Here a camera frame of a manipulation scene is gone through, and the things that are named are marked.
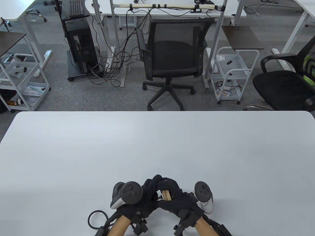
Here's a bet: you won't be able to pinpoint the person's left hand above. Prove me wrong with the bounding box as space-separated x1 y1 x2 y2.
116 175 163 219

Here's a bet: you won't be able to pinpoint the person's right hand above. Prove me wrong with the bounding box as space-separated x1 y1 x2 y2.
157 177 205 219

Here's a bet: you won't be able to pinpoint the person's left forearm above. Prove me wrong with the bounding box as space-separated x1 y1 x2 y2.
108 214 132 236

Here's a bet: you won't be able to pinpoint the person's right forearm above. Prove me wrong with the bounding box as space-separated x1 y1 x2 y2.
193 216 219 236

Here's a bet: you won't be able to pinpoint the grey and white controller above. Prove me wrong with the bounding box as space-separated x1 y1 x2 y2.
110 181 143 209
194 181 214 214

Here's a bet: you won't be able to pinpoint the chrome chair base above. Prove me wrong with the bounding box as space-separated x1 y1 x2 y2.
25 8 47 22
242 104 275 111

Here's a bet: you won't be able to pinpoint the white power strip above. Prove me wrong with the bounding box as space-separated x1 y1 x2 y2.
105 46 116 72

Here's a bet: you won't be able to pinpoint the black mesh office chair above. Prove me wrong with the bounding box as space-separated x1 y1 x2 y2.
135 18 215 111

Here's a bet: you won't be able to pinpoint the black computer tower on stand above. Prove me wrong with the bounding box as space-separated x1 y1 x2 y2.
55 0 102 82

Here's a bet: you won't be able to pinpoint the black office chair green back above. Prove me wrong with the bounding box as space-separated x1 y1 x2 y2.
253 36 315 111

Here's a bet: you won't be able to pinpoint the white paper sheet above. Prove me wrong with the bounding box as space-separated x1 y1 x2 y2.
23 85 47 97

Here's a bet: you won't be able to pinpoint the black bag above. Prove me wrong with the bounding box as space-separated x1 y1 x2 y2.
0 89 11 114

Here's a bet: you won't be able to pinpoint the dark wood side table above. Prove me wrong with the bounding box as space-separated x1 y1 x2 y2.
0 31 27 57
221 25 265 51

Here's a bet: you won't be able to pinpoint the white desk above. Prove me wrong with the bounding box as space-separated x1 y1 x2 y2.
271 0 315 72
85 0 247 31
0 0 53 78

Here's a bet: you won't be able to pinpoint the black keyboard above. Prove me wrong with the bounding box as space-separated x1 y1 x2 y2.
69 0 83 17

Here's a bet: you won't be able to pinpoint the black cable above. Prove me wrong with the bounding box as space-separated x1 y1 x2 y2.
88 210 116 230

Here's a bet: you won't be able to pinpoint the tangled black floor cables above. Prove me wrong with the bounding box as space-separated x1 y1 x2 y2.
87 7 154 87

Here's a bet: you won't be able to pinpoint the white rolling wire cart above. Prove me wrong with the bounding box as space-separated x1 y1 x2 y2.
0 53 51 113
210 47 260 105

